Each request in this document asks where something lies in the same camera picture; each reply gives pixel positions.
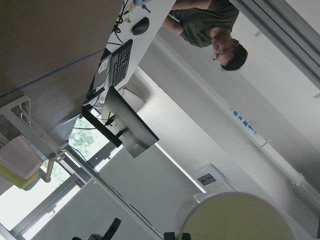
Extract black computer monitor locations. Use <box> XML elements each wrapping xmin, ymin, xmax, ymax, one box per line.
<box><xmin>81</xmin><ymin>86</ymin><xmax>160</xmax><ymax>158</ymax></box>

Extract aluminium frame post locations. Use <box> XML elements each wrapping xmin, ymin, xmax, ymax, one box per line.
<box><xmin>232</xmin><ymin>0</ymin><xmax>320</xmax><ymax>88</ymax></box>

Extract yellow cup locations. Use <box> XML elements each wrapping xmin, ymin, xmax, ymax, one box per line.
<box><xmin>0</xmin><ymin>165</ymin><xmax>40</xmax><ymax>191</ymax></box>

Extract pink cup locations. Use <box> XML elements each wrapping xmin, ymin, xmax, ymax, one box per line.
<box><xmin>0</xmin><ymin>136</ymin><xmax>43</xmax><ymax>179</ymax></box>

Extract white wire cup rack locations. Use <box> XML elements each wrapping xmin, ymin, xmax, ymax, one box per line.
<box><xmin>0</xmin><ymin>95</ymin><xmax>68</xmax><ymax>183</ymax></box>

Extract cream cup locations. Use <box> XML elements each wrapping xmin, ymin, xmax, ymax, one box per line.
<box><xmin>176</xmin><ymin>191</ymin><xmax>297</xmax><ymax>240</ymax></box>

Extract person in dark shirt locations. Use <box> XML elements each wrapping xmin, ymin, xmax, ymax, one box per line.
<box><xmin>162</xmin><ymin>0</ymin><xmax>248</xmax><ymax>71</ymax></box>

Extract black computer mouse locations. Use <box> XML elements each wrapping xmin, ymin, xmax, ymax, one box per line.
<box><xmin>131</xmin><ymin>17</ymin><xmax>150</xmax><ymax>36</ymax></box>

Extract black keyboard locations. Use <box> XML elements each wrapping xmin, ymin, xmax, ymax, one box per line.
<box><xmin>109</xmin><ymin>39</ymin><xmax>133</xmax><ymax>87</ymax></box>

